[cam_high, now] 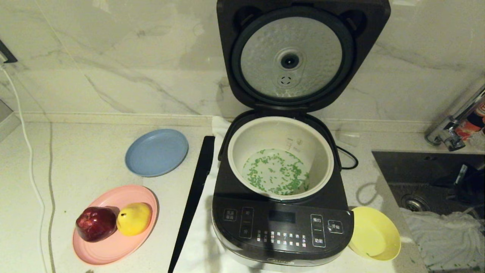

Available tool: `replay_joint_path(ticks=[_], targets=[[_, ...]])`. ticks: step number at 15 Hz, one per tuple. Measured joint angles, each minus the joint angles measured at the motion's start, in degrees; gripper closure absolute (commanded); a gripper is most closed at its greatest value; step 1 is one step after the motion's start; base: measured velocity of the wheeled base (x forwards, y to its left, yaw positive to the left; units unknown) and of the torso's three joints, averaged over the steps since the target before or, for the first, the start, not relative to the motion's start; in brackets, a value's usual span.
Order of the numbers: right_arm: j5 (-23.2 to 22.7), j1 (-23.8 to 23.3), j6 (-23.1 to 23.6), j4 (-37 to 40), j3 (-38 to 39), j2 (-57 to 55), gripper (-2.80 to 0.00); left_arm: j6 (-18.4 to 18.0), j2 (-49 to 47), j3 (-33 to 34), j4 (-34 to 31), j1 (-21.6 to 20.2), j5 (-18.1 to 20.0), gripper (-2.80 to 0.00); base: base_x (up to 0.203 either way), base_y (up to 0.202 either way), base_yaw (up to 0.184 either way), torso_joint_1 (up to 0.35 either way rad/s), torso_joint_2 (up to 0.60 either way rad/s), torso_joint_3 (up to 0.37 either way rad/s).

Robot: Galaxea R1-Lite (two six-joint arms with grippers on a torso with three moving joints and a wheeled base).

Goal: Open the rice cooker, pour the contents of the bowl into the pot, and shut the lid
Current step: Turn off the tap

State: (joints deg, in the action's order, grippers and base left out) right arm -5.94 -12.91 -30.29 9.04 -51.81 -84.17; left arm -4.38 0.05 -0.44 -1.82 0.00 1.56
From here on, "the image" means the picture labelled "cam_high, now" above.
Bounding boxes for round sink drain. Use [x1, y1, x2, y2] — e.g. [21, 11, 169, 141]
[399, 194, 431, 213]

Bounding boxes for pink round plate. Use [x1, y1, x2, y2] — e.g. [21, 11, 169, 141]
[72, 185, 159, 266]

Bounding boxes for white towel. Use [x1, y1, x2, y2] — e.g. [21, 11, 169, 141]
[172, 116, 266, 273]

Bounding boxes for stainless steel sink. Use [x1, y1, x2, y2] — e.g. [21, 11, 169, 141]
[371, 151, 485, 273]

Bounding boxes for chopped green vegetable bits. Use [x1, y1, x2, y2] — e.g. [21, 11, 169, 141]
[242, 149, 311, 193]

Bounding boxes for dark red apple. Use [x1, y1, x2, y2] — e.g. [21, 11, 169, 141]
[75, 206, 117, 243]

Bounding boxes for black power cord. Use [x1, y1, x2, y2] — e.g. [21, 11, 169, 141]
[335, 146, 359, 171]

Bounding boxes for yellow bowl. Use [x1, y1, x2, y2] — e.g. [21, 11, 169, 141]
[347, 206, 402, 262]

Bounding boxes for black wall fixture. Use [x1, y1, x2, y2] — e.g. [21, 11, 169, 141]
[0, 39, 18, 64]

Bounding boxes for black flat panel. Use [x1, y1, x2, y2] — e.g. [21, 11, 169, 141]
[167, 136, 216, 273]

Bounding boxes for white cable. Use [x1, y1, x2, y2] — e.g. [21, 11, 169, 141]
[0, 64, 50, 273]

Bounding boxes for yellow pear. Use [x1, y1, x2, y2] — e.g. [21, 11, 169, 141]
[116, 202, 153, 237]

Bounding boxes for black rice cooker body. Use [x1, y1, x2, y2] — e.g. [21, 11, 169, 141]
[211, 110, 355, 268]

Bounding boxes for chrome faucet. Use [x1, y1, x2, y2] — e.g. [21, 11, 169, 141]
[424, 85, 485, 152]

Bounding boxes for black rice cooker lid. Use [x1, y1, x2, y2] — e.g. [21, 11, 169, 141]
[216, 0, 392, 113]

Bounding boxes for white cloth in sink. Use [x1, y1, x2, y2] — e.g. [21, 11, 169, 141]
[401, 208, 485, 271]

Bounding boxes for blue round plate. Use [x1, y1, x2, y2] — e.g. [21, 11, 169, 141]
[125, 129, 189, 178]

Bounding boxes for white inner pot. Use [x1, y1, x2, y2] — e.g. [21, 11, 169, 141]
[227, 116, 335, 201]

